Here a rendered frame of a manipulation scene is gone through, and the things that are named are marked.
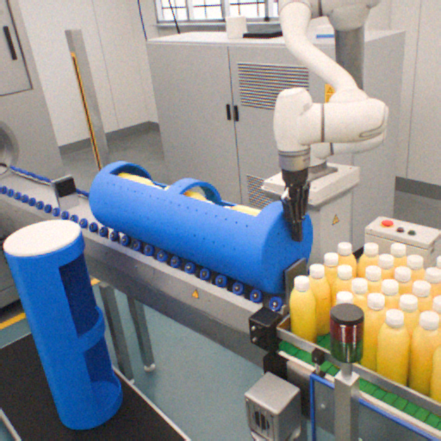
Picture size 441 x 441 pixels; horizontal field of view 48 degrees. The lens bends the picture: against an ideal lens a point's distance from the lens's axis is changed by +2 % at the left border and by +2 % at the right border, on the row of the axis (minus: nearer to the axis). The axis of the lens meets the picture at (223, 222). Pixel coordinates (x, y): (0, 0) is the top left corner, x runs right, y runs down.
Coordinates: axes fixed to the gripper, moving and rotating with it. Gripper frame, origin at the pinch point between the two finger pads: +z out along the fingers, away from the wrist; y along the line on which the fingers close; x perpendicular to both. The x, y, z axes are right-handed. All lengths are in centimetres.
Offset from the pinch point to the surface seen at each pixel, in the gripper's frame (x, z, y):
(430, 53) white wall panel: 78, -1, 285
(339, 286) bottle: -18.6, 9.0, -7.2
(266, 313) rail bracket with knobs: -4.1, 15.7, -21.6
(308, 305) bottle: -15.1, 10.9, -17.0
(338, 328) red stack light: -38, -8, -41
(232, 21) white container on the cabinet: 187, -40, 186
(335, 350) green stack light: -38, -2, -41
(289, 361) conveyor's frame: -13.1, 26.2, -24.0
